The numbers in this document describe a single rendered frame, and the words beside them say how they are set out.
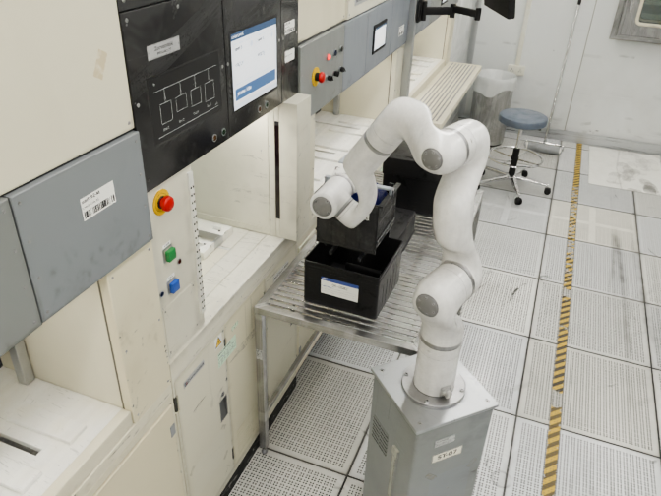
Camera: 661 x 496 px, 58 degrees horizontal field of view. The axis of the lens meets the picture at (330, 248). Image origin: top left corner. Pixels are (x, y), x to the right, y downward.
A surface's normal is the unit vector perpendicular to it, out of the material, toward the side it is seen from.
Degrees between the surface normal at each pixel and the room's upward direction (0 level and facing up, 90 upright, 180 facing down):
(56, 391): 0
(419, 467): 90
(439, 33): 90
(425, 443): 90
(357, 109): 90
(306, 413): 0
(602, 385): 0
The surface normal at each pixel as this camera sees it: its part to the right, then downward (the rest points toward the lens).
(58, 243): 0.93, 0.22
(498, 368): 0.04, -0.85
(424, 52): -0.36, 0.47
